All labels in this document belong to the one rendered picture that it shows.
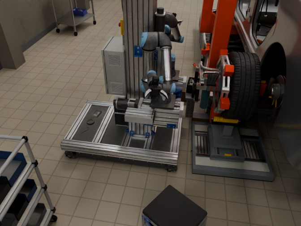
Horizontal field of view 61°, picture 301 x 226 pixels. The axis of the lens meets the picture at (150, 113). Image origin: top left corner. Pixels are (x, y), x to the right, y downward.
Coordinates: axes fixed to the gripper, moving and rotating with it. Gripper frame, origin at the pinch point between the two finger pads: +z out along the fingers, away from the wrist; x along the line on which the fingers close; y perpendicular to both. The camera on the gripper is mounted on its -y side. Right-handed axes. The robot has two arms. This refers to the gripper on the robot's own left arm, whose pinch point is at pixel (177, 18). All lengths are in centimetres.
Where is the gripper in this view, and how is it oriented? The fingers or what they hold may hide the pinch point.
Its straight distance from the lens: 320.0
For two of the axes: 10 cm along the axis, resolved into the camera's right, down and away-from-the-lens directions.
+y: -1.4, 7.5, 6.5
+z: 4.0, -5.6, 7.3
